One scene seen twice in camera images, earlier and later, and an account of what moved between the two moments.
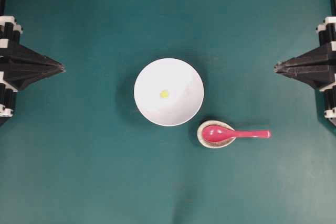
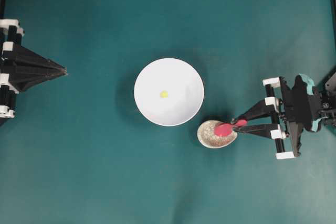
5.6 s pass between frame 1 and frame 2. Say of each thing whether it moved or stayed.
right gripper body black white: moved
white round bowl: stayed
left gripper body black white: stayed
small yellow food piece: stayed
